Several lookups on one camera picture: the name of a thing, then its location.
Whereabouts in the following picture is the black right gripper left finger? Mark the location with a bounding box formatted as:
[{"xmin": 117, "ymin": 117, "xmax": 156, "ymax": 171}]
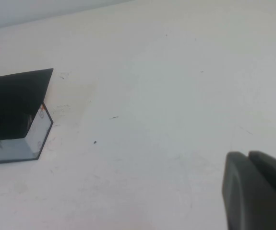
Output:
[{"xmin": 221, "ymin": 151, "xmax": 276, "ymax": 230}]

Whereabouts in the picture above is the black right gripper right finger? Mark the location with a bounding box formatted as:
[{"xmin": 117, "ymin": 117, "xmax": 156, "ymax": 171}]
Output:
[{"xmin": 248, "ymin": 150, "xmax": 276, "ymax": 200}]

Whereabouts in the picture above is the black printed glasses case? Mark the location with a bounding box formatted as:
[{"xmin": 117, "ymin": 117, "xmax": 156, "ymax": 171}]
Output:
[{"xmin": 0, "ymin": 68, "xmax": 54, "ymax": 165}]

